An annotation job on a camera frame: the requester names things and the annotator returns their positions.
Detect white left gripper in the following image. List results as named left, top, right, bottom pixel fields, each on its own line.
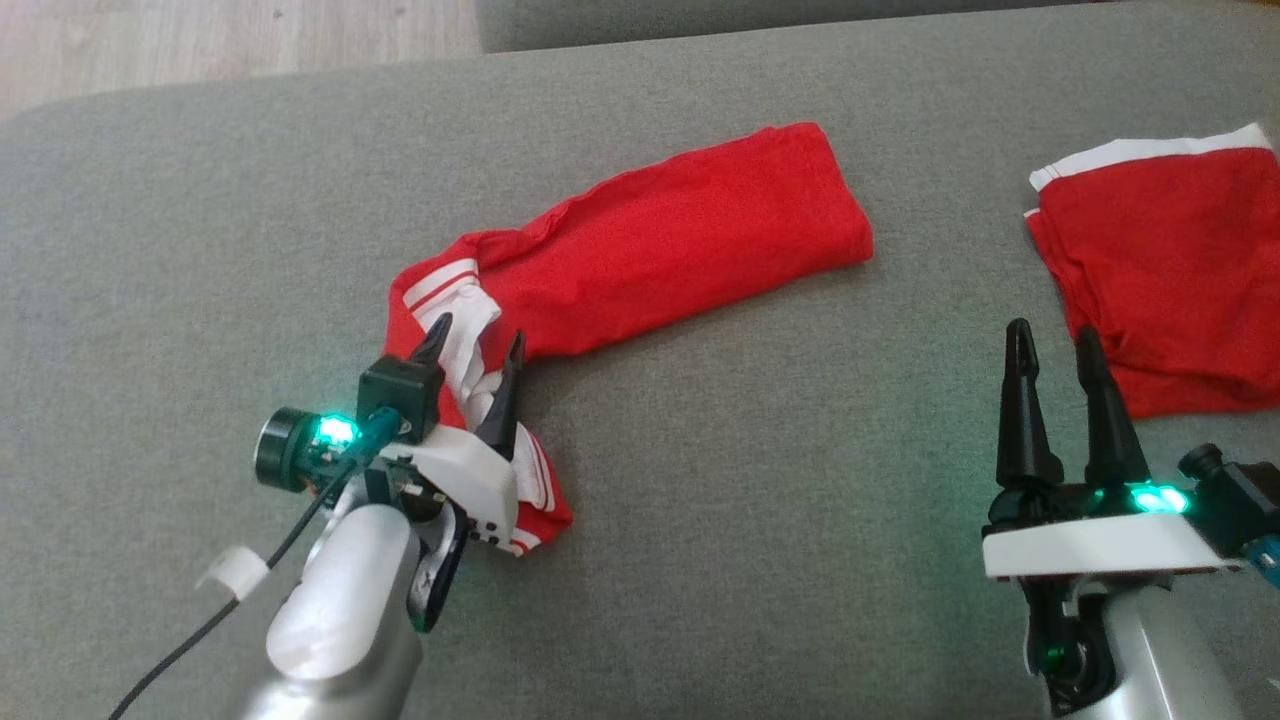
left=252, top=312, right=527, bottom=634

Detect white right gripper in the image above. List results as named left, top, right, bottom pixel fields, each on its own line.
left=980, top=318, right=1244, bottom=717

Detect red shorts with white stripe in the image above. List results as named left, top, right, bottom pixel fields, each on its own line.
left=1023, top=122, right=1280, bottom=421

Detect red shirt with striped cuffs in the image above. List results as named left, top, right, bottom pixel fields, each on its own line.
left=383, top=122, right=876, bottom=558

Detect grey fabric sofa seat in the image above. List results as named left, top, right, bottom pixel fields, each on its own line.
left=0, top=0, right=1280, bottom=720

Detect grey fabric sofa cushion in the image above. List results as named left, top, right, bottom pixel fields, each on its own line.
left=475, top=0, right=1101, bottom=53

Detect white cable clip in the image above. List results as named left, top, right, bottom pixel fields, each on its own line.
left=195, top=545, right=271, bottom=603

